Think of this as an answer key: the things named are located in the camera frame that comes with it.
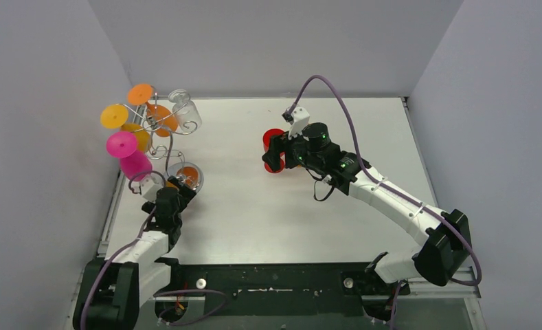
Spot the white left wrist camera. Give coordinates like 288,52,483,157
135,175,163,202

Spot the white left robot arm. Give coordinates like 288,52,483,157
72,168,203,329

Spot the pink wine glass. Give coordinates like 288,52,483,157
106,131,153,182

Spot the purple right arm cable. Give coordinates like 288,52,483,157
286,74,483,330

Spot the orange wine glass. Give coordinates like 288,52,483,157
127,83,178,138

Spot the clear wine glass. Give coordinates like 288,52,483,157
168,89,202,134

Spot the chrome wine glass rack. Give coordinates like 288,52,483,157
120,83,203,191

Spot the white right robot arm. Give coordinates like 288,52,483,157
262,122,471,295

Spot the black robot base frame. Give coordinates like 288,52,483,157
148,259,411,326

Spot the red wine glass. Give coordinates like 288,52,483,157
262,128,284,174

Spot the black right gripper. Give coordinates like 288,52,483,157
264,124,325,171

